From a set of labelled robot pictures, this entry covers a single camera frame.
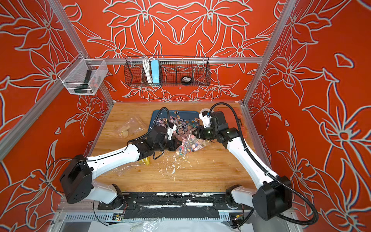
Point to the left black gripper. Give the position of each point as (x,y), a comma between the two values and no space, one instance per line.
(174,141)

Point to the candy ziploc bag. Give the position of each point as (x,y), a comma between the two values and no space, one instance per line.
(190,143)
(119,171)
(131,128)

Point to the poured candy pile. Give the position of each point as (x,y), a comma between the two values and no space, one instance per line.
(183,126)

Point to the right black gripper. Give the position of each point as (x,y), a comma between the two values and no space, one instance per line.
(203,134)

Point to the green black tool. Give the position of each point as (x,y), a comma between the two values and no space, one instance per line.
(83,88)

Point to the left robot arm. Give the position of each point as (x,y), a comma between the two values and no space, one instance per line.
(78,179)

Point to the light blue box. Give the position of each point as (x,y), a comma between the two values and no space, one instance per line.
(155,71)

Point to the clear plastic bin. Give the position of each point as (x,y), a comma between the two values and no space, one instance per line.
(74,74)

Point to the white tape roll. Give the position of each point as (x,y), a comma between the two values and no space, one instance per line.
(205,109)

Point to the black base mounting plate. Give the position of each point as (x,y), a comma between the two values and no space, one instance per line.
(175,206)

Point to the black wire basket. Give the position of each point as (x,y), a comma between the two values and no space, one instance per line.
(171,69)

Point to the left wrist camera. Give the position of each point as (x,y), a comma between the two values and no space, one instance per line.
(170,130)

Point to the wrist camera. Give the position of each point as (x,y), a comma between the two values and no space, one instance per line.
(170,130)
(206,119)

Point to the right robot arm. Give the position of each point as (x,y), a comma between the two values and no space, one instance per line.
(268,198)

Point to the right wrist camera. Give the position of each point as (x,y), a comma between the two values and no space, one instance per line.
(206,119)

